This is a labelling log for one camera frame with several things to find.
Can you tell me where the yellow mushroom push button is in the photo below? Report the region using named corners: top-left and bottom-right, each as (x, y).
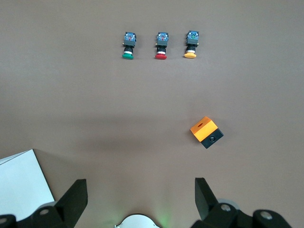
top-left (183, 30), bottom-right (200, 59)

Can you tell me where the brown table cover sheet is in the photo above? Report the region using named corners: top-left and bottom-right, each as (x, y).
top-left (0, 0), bottom-right (304, 228)

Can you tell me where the white drawer cabinet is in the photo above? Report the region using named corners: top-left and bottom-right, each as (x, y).
top-left (0, 149), bottom-right (56, 221)

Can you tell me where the red mushroom push button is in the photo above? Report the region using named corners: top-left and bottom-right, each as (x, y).
top-left (154, 31), bottom-right (170, 60)

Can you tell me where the green mushroom push button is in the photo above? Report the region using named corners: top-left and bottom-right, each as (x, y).
top-left (121, 31), bottom-right (137, 60)

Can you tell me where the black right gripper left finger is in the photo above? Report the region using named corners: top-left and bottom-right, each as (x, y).
top-left (0, 179), bottom-right (88, 228)

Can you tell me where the orange and black button box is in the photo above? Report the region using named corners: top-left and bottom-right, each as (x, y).
top-left (190, 116), bottom-right (224, 150)

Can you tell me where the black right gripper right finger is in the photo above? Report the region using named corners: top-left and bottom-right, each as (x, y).
top-left (194, 177), bottom-right (294, 228)

